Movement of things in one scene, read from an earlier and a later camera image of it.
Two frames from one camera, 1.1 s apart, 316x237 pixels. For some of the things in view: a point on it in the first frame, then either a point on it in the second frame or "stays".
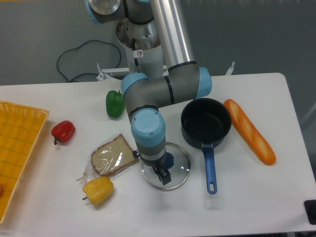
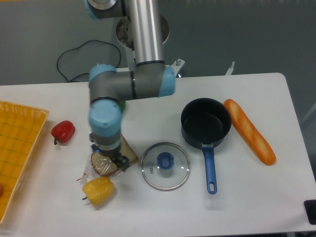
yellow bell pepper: (98, 190) stays
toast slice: (110, 156) stays
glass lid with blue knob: (178, 164) stays
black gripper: (159, 166) to (115, 155)
